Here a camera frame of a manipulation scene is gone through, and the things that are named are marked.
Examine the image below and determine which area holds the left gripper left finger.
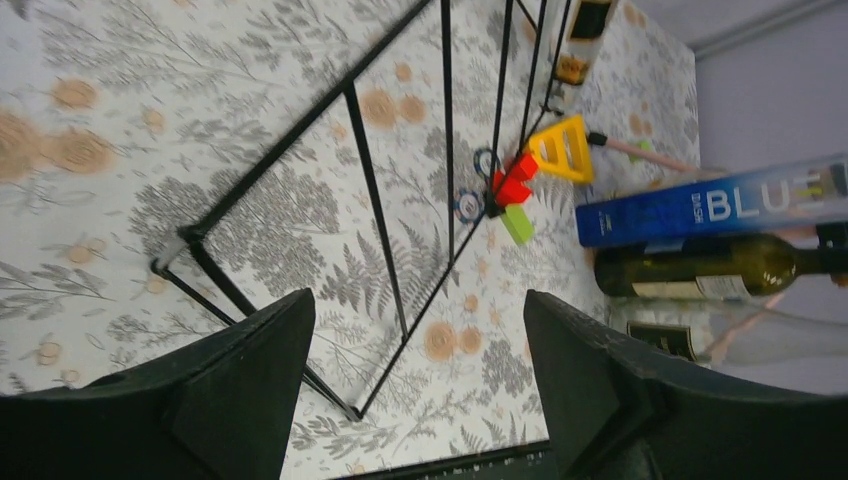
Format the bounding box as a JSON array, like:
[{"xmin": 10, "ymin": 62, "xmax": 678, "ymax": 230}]
[{"xmin": 1, "ymin": 289, "xmax": 316, "ymax": 479}]

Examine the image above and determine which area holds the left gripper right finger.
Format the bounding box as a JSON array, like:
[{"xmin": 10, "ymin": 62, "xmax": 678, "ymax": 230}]
[{"xmin": 523, "ymin": 290, "xmax": 847, "ymax": 479}]

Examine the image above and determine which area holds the clear bottle black label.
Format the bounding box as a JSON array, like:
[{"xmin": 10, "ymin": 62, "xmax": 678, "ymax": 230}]
[{"xmin": 606, "ymin": 294, "xmax": 847, "ymax": 371}]

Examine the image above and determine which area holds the dark green wine bottle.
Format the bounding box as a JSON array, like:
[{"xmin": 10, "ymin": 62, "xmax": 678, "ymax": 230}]
[{"xmin": 594, "ymin": 233, "xmax": 847, "ymax": 300}]

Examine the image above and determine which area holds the black wire wine rack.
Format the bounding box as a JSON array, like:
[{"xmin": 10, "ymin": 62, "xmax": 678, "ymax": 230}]
[{"xmin": 151, "ymin": 1, "xmax": 561, "ymax": 422}]

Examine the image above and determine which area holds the blue triangular bottle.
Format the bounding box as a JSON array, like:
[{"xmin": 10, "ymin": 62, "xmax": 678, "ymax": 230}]
[{"xmin": 575, "ymin": 153, "xmax": 847, "ymax": 248}]

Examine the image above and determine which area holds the clear bottle gold label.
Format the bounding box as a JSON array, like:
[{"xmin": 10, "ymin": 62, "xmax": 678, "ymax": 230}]
[{"xmin": 545, "ymin": 0, "xmax": 619, "ymax": 113}]

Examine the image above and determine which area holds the green block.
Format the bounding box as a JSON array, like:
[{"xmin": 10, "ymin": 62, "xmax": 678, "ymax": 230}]
[{"xmin": 501, "ymin": 204, "xmax": 535, "ymax": 246}]

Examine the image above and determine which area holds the red block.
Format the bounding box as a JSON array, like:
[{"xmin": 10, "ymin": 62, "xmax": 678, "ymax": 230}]
[
  {"xmin": 491, "ymin": 171, "xmax": 533, "ymax": 207},
  {"xmin": 505, "ymin": 152, "xmax": 539, "ymax": 182}
]

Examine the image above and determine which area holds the floral table mat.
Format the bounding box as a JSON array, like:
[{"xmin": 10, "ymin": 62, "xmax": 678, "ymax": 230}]
[{"xmin": 1, "ymin": 1, "xmax": 700, "ymax": 479}]

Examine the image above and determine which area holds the yellow triangle block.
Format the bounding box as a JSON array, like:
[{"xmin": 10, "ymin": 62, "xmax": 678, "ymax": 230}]
[{"xmin": 525, "ymin": 115, "xmax": 594, "ymax": 184}]

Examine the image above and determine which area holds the pink music stand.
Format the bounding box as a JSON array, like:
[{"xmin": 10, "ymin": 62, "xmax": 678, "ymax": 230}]
[{"xmin": 586, "ymin": 131, "xmax": 727, "ymax": 177}]

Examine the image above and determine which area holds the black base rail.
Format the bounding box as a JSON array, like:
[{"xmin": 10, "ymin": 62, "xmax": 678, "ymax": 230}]
[{"xmin": 345, "ymin": 441, "xmax": 559, "ymax": 480}]

